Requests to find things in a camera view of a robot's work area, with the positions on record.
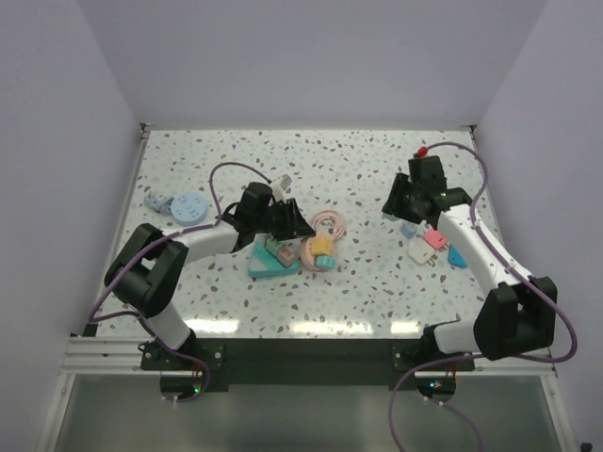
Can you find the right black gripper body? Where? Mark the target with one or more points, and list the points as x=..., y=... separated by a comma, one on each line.
x=415, y=194

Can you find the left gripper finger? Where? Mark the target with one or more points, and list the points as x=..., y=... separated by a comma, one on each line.
x=290, y=210
x=299, y=229

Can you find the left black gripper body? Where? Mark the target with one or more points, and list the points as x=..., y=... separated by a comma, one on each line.
x=274, y=221

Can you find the pink round power strip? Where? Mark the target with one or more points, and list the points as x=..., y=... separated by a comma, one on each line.
x=307, y=258

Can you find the blue square plug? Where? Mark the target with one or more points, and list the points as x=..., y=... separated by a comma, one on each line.
x=455, y=258

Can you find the blue round power strip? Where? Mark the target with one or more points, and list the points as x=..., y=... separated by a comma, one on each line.
x=189, y=209

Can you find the yellow plug adapter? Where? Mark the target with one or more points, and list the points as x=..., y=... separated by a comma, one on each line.
x=321, y=246

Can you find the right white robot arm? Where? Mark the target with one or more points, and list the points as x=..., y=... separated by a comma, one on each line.
x=513, y=318

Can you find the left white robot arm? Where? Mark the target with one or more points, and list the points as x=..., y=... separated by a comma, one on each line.
x=147, y=270

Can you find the light green plug adapter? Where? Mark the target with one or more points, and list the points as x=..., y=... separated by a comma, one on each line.
x=273, y=246

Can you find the brownish pink plug adapter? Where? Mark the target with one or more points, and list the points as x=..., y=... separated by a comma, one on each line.
x=286, y=257

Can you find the teal triangular power strip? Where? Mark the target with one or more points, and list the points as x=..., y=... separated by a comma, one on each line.
x=264, y=265

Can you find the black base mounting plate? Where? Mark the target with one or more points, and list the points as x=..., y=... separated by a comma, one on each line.
x=321, y=362

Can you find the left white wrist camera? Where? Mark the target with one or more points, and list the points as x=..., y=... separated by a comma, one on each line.
x=280, y=187

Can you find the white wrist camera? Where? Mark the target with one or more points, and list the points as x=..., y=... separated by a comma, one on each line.
x=280, y=187
x=421, y=152

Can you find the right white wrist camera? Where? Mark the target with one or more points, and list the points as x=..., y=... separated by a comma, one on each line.
x=421, y=152

